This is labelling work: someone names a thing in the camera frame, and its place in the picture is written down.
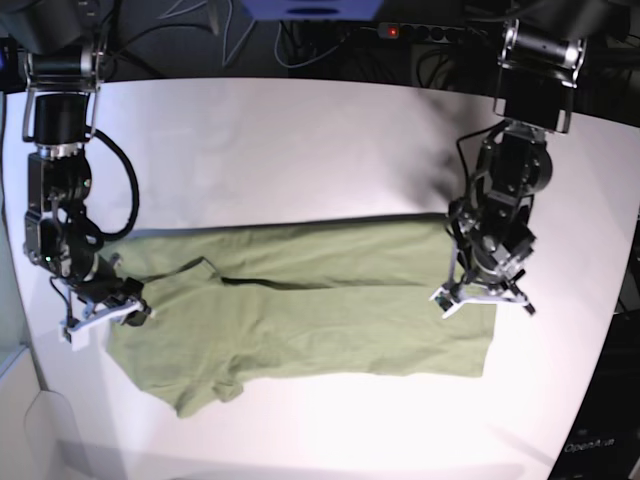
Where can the black power strip red light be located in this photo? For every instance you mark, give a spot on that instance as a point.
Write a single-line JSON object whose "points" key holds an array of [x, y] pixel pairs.
{"points": [[423, 33]]}

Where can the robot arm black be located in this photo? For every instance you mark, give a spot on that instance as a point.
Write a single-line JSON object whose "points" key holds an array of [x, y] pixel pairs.
{"points": [[63, 71], [543, 53]]}

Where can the blue box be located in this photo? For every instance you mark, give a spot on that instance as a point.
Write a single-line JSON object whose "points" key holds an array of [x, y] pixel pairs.
{"points": [[277, 10]]}

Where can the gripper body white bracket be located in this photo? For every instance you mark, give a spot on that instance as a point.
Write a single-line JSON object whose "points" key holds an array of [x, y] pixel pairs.
{"points": [[484, 278], [105, 298]]}

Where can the green T-shirt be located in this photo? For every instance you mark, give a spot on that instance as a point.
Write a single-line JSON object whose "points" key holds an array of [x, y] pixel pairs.
{"points": [[239, 304]]}

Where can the black OpenArm case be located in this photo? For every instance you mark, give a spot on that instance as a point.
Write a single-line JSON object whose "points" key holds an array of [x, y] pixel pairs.
{"points": [[603, 442]]}

